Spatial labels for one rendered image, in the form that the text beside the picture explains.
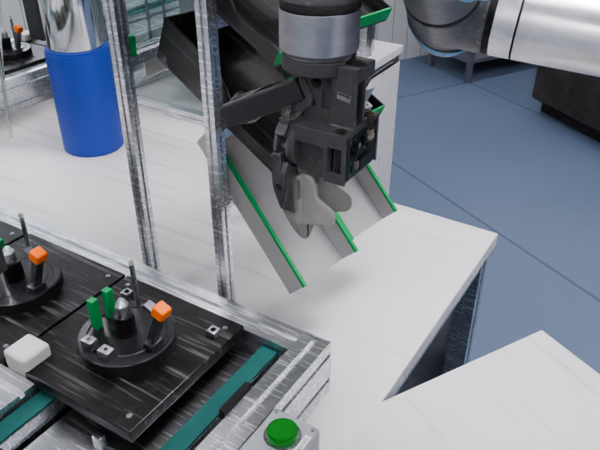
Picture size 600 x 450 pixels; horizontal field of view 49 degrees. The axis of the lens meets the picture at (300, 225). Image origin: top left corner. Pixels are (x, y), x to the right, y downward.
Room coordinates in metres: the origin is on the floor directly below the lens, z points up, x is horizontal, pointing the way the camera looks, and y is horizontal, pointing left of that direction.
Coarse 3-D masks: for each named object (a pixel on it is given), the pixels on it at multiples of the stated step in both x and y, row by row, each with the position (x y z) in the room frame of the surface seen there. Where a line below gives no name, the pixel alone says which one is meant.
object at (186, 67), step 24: (168, 24) 0.97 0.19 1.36; (192, 24) 1.02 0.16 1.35; (168, 48) 0.98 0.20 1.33; (192, 48) 0.94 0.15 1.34; (240, 48) 1.06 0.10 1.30; (192, 72) 0.94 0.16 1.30; (240, 72) 1.02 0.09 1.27; (264, 72) 1.02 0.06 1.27; (264, 120) 0.93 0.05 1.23; (264, 144) 0.88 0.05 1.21
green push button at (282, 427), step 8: (272, 424) 0.57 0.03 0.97; (280, 424) 0.57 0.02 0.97; (288, 424) 0.57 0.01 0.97; (272, 432) 0.56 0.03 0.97; (280, 432) 0.56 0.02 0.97; (288, 432) 0.56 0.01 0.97; (296, 432) 0.56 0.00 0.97; (272, 440) 0.55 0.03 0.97; (280, 440) 0.55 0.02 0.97; (288, 440) 0.55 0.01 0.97
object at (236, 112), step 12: (276, 84) 0.64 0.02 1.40; (288, 84) 0.62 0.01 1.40; (240, 96) 0.66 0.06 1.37; (252, 96) 0.64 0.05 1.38; (264, 96) 0.63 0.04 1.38; (276, 96) 0.62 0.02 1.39; (288, 96) 0.62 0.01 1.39; (300, 96) 0.61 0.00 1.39; (228, 108) 0.66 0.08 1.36; (240, 108) 0.65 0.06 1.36; (252, 108) 0.64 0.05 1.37; (264, 108) 0.63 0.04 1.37; (276, 108) 0.62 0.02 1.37; (228, 120) 0.66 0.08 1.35; (240, 120) 0.65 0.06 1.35; (252, 120) 0.66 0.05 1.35
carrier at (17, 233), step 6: (0, 222) 1.06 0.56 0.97; (0, 228) 1.04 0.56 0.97; (6, 228) 1.04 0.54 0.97; (12, 228) 1.04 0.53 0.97; (18, 228) 1.04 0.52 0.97; (0, 234) 1.02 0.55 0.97; (6, 234) 1.02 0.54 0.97; (12, 234) 1.02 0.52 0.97; (18, 234) 1.02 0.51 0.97; (6, 240) 1.00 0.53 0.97; (12, 240) 1.00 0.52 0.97
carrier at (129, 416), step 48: (144, 288) 0.85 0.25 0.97; (48, 336) 0.74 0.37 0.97; (96, 336) 0.72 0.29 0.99; (144, 336) 0.72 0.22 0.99; (192, 336) 0.74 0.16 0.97; (240, 336) 0.76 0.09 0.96; (48, 384) 0.64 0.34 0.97; (96, 384) 0.64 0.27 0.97; (144, 384) 0.64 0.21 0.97; (192, 384) 0.66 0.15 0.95
